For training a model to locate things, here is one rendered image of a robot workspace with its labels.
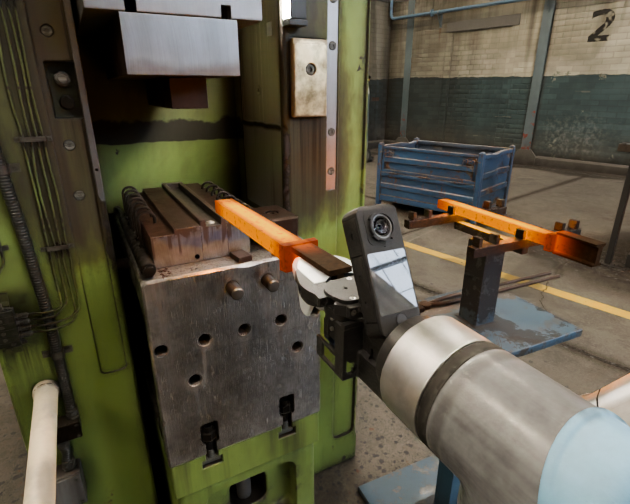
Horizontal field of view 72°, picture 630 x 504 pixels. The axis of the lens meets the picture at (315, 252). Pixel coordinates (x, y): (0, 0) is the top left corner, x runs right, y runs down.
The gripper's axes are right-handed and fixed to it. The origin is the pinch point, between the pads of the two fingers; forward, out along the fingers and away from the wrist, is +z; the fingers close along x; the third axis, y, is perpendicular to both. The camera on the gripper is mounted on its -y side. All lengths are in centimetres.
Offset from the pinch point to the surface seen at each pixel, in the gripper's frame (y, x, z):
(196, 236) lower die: 10.0, -3.7, 41.6
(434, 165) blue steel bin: 58, 284, 276
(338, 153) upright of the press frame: -1, 39, 57
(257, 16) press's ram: -30, 12, 42
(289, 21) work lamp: -31, 23, 53
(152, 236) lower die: 8.8, -12.0, 42.2
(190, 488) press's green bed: 68, -12, 35
